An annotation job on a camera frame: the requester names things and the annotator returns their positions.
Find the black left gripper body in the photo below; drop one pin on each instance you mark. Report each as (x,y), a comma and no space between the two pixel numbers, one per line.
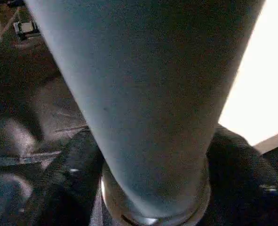
(27,28)

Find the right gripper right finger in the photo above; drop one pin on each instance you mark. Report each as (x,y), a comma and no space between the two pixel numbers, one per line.
(247,183)

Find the white plastic table top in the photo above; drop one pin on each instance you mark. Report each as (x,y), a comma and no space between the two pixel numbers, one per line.
(266,84)

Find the black mat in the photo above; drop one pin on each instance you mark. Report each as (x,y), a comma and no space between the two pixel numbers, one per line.
(26,117)

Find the white plastic table leg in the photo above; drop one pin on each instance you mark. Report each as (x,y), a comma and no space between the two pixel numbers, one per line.
(153,84)

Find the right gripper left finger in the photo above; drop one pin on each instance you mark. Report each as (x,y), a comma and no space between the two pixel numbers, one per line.
(63,188)

